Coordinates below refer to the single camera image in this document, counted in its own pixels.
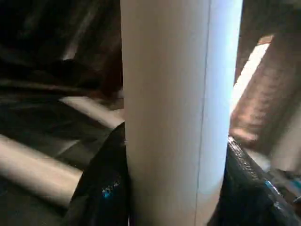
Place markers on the white flat board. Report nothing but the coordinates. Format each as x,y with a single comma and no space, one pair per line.
96,111

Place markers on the grey window curtain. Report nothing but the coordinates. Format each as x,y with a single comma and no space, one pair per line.
270,94

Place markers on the dark metal rail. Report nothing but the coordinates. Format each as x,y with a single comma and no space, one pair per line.
47,86

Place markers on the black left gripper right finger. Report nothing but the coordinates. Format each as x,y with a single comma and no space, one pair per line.
247,200

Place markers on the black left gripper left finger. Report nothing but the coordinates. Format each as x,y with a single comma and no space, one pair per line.
105,183

